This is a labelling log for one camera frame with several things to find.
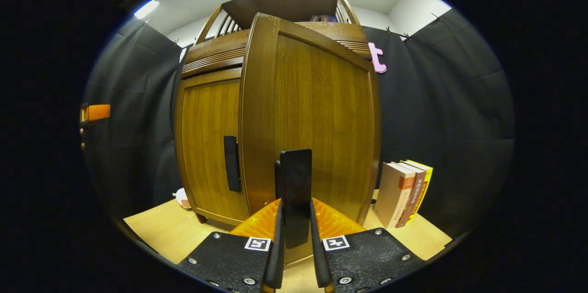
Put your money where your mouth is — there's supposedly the black door handle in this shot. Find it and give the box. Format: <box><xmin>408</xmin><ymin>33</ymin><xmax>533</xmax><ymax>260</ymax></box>
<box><xmin>274</xmin><ymin>148</ymin><xmax>313</xmax><ymax>250</ymax></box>
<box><xmin>223</xmin><ymin>135</ymin><xmax>242</xmax><ymax>192</ymax></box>

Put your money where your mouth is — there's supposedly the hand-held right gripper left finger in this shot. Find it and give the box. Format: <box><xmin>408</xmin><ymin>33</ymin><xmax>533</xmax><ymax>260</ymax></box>
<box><xmin>177</xmin><ymin>199</ymin><xmax>286</xmax><ymax>293</ymax></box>

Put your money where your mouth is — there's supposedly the yellow book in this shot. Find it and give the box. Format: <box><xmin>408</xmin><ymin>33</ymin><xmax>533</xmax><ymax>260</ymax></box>
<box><xmin>404</xmin><ymin>160</ymin><xmax>433</xmax><ymax>225</ymax></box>

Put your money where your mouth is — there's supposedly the white crumpled packet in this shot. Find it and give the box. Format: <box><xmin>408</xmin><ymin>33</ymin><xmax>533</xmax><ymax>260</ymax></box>
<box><xmin>175</xmin><ymin>187</ymin><xmax>192</xmax><ymax>210</ymax></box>

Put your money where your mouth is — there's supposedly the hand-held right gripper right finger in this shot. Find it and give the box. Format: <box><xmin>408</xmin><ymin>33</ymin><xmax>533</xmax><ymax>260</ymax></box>
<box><xmin>309</xmin><ymin>198</ymin><xmax>425</xmax><ymax>293</ymax></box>

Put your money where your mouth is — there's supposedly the wooden shoe cabinet door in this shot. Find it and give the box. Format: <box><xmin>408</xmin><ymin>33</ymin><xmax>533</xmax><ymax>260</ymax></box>
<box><xmin>175</xmin><ymin>67</ymin><xmax>251</xmax><ymax>232</ymax></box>
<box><xmin>237</xmin><ymin>12</ymin><xmax>382</xmax><ymax>268</ymax></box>

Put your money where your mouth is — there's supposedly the black backdrop cloth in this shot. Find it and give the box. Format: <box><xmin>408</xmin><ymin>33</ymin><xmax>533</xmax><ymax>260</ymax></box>
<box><xmin>83</xmin><ymin>8</ymin><xmax>516</xmax><ymax>238</ymax></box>

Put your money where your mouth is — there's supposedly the small ceiling light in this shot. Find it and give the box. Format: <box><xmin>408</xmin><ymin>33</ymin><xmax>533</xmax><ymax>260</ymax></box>
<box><xmin>134</xmin><ymin>0</ymin><xmax>160</xmax><ymax>20</ymax></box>

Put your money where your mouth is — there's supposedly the wooden double-door shoe cabinet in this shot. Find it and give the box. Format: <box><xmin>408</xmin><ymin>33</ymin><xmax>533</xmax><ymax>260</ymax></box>
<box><xmin>174</xmin><ymin>0</ymin><xmax>382</xmax><ymax>239</ymax></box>

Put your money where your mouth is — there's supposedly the brown book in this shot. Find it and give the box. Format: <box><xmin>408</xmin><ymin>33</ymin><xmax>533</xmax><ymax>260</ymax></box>
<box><xmin>395</xmin><ymin>162</ymin><xmax>427</xmax><ymax>228</ymax></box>

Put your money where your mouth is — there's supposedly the pale book with orange label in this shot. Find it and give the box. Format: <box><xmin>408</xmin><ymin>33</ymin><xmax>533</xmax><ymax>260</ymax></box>
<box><xmin>373</xmin><ymin>162</ymin><xmax>416</xmax><ymax>229</ymax></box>

